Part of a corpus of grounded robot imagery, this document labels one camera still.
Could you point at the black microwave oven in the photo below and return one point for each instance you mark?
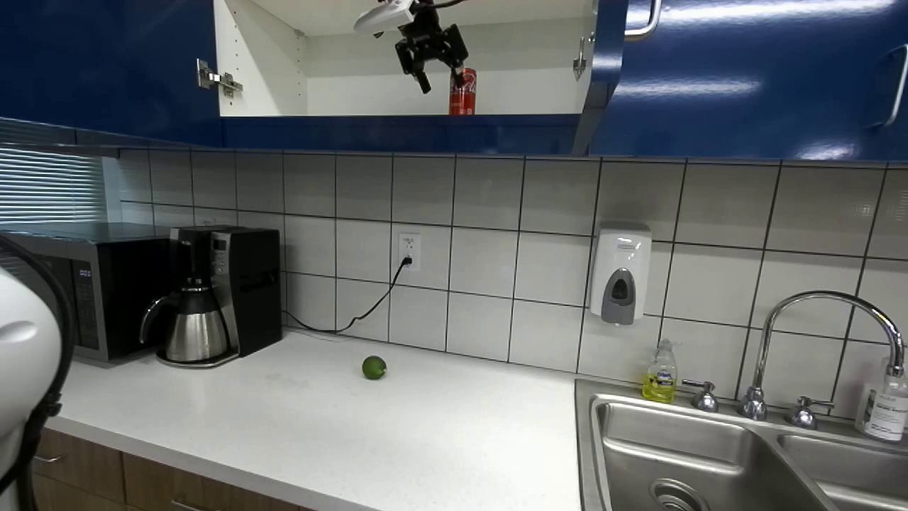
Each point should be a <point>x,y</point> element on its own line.
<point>109,273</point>

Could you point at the chrome faucet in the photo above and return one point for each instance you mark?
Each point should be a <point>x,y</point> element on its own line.
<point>814,345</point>

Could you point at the black coffee maker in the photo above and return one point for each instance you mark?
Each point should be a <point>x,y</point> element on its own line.
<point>242,266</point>

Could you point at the green lime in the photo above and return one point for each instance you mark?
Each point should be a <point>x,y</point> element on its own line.
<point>371,367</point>

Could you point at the white wall outlet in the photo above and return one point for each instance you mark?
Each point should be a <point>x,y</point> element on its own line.
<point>410,252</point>

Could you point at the red soda can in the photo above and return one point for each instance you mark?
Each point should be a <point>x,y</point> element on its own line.
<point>462,100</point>

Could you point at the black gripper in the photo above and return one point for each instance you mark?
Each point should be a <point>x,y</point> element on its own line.
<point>431,45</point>

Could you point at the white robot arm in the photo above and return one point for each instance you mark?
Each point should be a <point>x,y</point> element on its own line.
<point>34,348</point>

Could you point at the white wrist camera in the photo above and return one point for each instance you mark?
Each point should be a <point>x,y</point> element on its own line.
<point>383,16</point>

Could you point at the stainless steel sink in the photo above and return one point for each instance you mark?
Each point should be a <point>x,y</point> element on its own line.
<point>638,456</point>

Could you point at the white soap dispenser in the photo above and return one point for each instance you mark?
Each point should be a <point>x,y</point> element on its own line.
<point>620,273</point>

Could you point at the wooden drawer front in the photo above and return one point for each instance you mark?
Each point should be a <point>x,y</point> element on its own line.
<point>86,468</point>

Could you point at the yellow dish soap bottle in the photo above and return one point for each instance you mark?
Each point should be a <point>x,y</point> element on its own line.
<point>662,377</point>

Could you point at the blue cupboard door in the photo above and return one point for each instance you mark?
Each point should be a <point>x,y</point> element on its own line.
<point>747,81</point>
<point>90,72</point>

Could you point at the steel coffee carafe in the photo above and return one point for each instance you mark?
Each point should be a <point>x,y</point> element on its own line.
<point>186,328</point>

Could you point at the clear soap bottle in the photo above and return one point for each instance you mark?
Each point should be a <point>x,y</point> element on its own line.
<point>884,406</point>

